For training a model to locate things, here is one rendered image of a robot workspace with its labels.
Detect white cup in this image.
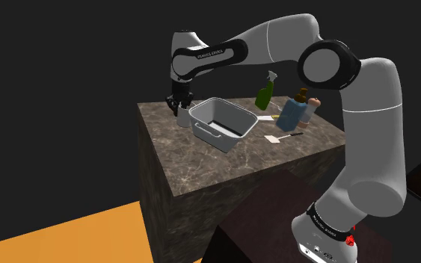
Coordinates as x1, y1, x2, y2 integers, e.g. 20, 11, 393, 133
176, 103, 194, 129

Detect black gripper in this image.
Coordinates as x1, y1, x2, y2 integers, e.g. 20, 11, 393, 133
165, 78, 195, 118

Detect small white bottle, tan cap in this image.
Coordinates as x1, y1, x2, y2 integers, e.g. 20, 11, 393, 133
297, 96, 322, 129

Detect white spatula with black handle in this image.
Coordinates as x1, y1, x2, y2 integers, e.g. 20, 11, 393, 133
263, 131, 304, 144

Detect grey plastic bin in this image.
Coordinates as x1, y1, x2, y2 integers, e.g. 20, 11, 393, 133
188, 96, 260, 154

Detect green spray bottle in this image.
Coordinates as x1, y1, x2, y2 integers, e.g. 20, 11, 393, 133
254, 70, 279, 111

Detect blue bottle with brown cap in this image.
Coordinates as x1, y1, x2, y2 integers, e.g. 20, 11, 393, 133
275, 87, 310, 133

